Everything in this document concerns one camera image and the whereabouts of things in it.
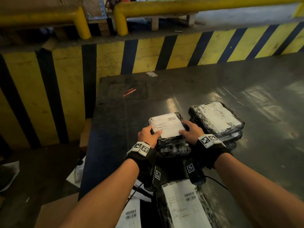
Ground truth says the person's right hand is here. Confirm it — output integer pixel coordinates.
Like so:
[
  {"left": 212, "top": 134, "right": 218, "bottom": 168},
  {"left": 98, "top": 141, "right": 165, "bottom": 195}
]
[{"left": 178, "top": 120, "right": 205, "bottom": 146}]

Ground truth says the person's left hand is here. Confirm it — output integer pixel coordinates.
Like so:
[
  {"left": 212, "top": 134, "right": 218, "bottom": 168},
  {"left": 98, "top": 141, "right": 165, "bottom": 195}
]
[{"left": 137, "top": 125, "right": 163, "bottom": 149}]

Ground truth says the white printed label paper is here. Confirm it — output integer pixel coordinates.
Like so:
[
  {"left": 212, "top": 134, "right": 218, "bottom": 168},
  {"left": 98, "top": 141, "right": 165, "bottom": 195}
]
[
  {"left": 197, "top": 102, "right": 242, "bottom": 134},
  {"left": 162, "top": 179, "right": 212, "bottom": 228},
  {"left": 149, "top": 113, "right": 186, "bottom": 139}
]

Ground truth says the pile of white labels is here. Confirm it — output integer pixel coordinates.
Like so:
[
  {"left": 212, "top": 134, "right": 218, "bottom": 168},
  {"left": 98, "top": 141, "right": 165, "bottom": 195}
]
[{"left": 116, "top": 180, "right": 152, "bottom": 228}]

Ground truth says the person's right forearm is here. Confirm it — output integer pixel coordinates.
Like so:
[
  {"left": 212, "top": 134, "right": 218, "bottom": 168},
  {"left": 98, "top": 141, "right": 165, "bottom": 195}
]
[{"left": 213, "top": 152, "right": 304, "bottom": 228}]

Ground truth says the person's left forearm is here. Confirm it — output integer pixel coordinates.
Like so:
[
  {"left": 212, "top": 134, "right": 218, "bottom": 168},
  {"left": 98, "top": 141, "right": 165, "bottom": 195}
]
[{"left": 60, "top": 159, "right": 140, "bottom": 228}]

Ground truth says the black marker wristband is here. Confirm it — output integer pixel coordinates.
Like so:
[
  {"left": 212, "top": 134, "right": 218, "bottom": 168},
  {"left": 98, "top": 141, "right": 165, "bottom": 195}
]
[
  {"left": 125, "top": 141, "right": 157, "bottom": 174},
  {"left": 195, "top": 133, "right": 232, "bottom": 169}
]

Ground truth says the small brown cardboard box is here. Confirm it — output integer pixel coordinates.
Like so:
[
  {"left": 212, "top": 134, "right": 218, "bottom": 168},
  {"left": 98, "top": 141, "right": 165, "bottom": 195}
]
[{"left": 79, "top": 118, "right": 92, "bottom": 152}]

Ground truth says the white handheld scanner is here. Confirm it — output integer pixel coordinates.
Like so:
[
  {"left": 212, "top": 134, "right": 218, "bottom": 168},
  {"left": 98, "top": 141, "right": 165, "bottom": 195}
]
[{"left": 74, "top": 159, "right": 85, "bottom": 183}]

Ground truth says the yellow black striped barrier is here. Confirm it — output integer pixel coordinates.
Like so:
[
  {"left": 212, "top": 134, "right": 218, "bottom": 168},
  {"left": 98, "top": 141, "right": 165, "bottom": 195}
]
[{"left": 0, "top": 21, "right": 304, "bottom": 150}]

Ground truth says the wooden pallet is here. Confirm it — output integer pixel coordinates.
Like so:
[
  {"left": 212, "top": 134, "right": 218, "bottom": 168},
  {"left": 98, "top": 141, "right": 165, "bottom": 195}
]
[
  {"left": 128, "top": 13, "right": 199, "bottom": 31},
  {"left": 59, "top": 19, "right": 112, "bottom": 38}
]

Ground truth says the flat brown cardboard box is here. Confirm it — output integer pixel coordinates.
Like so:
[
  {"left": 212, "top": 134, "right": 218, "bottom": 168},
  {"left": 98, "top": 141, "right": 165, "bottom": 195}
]
[{"left": 34, "top": 192, "right": 80, "bottom": 228}]

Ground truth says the yellow pipe guardrail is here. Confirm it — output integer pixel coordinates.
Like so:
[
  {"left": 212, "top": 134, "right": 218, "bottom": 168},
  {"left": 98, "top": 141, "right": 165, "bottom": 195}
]
[
  {"left": 0, "top": 6, "right": 92, "bottom": 40},
  {"left": 113, "top": 0, "right": 304, "bottom": 37}
]

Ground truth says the small wooden block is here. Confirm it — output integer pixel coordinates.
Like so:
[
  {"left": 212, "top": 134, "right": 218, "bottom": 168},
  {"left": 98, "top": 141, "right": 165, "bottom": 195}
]
[{"left": 42, "top": 37, "right": 59, "bottom": 51}]

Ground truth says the white paper sheet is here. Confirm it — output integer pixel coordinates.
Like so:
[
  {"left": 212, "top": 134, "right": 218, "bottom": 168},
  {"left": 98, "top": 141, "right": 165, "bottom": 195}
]
[{"left": 0, "top": 161, "right": 20, "bottom": 193}]

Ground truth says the large brown plywood crate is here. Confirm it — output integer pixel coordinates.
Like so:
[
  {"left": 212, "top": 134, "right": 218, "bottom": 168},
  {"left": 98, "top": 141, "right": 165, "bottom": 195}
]
[{"left": 0, "top": 0, "right": 108, "bottom": 21}]

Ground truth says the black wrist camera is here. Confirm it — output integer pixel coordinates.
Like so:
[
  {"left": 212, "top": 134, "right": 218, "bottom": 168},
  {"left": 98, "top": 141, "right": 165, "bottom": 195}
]
[
  {"left": 183, "top": 158, "right": 206, "bottom": 186},
  {"left": 145, "top": 165, "right": 168, "bottom": 192}
]

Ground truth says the black camera cable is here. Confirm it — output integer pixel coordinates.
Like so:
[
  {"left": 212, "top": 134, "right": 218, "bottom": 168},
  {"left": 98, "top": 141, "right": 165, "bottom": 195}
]
[
  {"left": 205, "top": 175, "right": 228, "bottom": 190},
  {"left": 123, "top": 182, "right": 144, "bottom": 209}
]

